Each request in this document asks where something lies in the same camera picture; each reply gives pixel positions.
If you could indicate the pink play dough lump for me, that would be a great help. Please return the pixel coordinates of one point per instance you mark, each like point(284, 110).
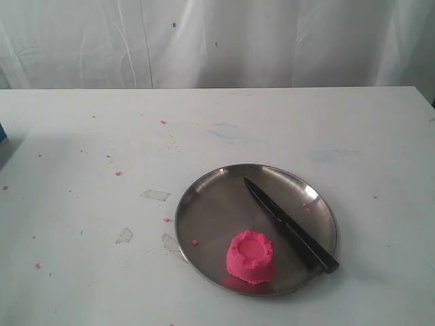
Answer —
point(250, 257)

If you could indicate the black knife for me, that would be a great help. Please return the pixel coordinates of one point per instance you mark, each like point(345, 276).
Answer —
point(310, 252)

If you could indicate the round steel plate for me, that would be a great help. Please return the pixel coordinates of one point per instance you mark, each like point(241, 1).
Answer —
point(218, 206)

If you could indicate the white backdrop curtain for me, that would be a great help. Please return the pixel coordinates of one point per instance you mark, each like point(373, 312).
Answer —
point(216, 44)

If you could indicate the blue box at edge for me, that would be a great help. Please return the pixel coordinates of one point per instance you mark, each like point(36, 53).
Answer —
point(3, 135)

